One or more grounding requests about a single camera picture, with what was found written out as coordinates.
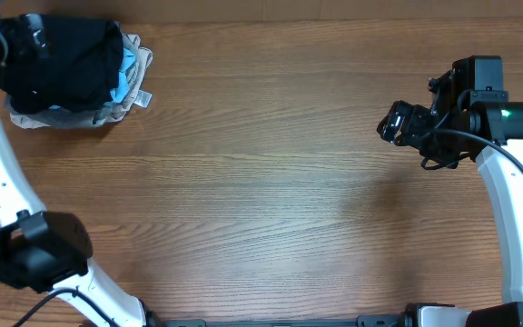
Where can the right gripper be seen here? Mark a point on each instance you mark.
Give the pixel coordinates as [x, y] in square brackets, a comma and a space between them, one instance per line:
[413, 115]

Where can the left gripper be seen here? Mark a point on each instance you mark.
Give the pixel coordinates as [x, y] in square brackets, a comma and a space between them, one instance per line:
[23, 49]

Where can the black t-shirt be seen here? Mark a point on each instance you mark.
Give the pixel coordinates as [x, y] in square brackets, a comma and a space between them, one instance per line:
[29, 83]

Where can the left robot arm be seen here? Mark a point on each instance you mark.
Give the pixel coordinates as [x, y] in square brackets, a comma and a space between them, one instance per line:
[51, 252]

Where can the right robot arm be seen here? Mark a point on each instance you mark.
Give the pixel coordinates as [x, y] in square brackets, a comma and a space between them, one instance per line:
[471, 117]

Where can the grey folded garment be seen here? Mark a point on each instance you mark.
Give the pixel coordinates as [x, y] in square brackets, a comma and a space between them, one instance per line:
[62, 119]

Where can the light blue folded garment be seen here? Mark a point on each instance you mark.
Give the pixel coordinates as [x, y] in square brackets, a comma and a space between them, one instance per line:
[125, 82]

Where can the beige folded garment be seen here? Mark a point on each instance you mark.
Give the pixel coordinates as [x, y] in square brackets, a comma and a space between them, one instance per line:
[130, 91]

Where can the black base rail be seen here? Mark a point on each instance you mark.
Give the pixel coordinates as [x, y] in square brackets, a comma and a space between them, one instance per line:
[279, 323]

